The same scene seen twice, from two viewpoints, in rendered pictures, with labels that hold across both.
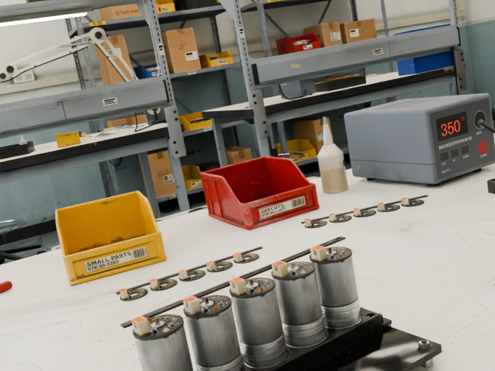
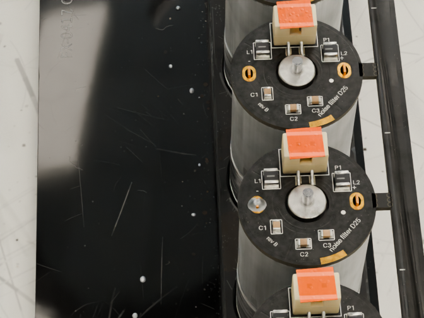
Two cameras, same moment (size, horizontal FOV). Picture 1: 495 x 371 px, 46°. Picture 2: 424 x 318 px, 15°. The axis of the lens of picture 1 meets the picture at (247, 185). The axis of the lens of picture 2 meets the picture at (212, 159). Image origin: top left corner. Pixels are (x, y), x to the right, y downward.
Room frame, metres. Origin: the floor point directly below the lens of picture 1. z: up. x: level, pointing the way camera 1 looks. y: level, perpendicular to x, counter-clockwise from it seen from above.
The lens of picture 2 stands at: (0.36, -0.14, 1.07)
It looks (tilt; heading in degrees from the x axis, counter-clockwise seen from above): 60 degrees down; 119
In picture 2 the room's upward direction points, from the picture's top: straight up
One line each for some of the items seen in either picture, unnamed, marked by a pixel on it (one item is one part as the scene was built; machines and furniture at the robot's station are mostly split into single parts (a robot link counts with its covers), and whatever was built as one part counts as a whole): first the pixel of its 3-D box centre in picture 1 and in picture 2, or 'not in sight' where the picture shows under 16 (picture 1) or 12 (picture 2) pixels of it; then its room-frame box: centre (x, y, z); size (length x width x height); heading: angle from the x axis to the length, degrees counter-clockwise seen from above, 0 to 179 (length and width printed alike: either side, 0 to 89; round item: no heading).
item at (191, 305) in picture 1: (193, 304); not in sight; (0.28, 0.04, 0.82); 0.01 x 0.01 x 0.01; 32
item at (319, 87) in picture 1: (339, 84); not in sight; (3.27, -0.61, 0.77); 0.24 x 0.16 x 0.04; 112
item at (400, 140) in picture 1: (418, 139); not in sight; (0.76, -0.23, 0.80); 0.15 x 0.12 x 0.10; 28
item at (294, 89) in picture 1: (297, 87); not in sight; (3.14, -0.35, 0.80); 0.15 x 0.12 x 0.10; 42
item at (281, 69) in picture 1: (363, 56); not in sight; (3.13, -0.73, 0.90); 1.30 x 0.06 x 0.12; 113
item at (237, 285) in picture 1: (239, 285); (294, 28); (0.29, 0.01, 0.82); 0.01 x 0.01 x 0.01; 32
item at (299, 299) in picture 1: (300, 310); (300, 262); (0.31, -0.02, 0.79); 0.02 x 0.02 x 0.05
